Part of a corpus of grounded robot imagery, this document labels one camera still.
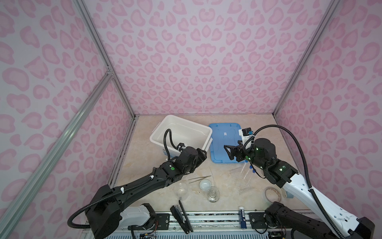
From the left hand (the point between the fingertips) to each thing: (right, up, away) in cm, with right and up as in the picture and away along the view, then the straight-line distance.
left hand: (206, 153), depth 78 cm
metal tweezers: (-3, -16, +10) cm, 19 cm away
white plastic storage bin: (-8, +9, +21) cm, 24 cm away
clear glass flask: (+3, -21, -1) cm, 21 cm away
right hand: (+12, +6, -6) cm, 14 cm away
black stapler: (-13, -30, -4) cm, 33 cm away
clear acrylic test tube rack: (+22, -17, +10) cm, 30 cm away
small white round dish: (0, -19, +6) cm, 20 cm away
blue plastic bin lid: (+15, +9, +29) cm, 34 cm away
